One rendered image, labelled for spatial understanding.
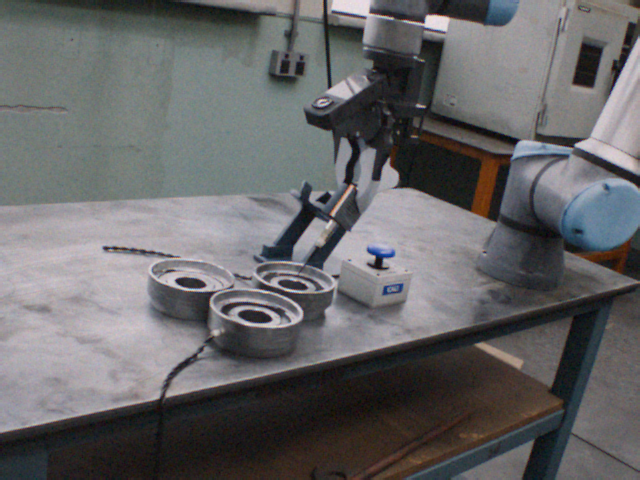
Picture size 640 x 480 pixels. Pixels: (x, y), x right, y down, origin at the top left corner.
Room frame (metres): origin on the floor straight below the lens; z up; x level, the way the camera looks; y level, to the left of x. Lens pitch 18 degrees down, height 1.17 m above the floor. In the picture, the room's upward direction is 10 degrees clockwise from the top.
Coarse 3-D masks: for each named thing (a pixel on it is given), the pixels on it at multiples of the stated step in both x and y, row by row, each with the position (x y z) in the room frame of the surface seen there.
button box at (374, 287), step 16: (352, 272) 1.00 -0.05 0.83; (368, 272) 0.98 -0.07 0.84; (384, 272) 0.99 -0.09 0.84; (400, 272) 1.00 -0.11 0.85; (336, 288) 1.01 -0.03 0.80; (352, 288) 0.99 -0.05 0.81; (368, 288) 0.97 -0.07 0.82; (384, 288) 0.98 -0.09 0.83; (400, 288) 1.00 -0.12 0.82; (368, 304) 0.97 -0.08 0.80; (384, 304) 0.98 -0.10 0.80
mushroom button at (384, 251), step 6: (372, 246) 1.01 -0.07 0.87; (378, 246) 1.01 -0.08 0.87; (384, 246) 1.01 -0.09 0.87; (372, 252) 1.00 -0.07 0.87; (378, 252) 1.00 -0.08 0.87; (384, 252) 1.00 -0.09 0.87; (390, 252) 1.00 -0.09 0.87; (378, 258) 1.01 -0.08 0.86; (384, 258) 1.00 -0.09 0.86; (390, 258) 1.00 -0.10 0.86
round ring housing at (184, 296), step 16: (160, 272) 0.88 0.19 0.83; (192, 272) 0.91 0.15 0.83; (208, 272) 0.91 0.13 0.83; (224, 272) 0.90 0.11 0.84; (160, 288) 0.82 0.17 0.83; (176, 288) 0.81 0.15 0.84; (192, 288) 0.89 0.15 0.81; (208, 288) 0.86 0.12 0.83; (224, 288) 0.84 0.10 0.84; (160, 304) 0.83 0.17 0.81; (176, 304) 0.81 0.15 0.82; (192, 304) 0.81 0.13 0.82; (208, 304) 0.82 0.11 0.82; (192, 320) 0.82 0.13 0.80
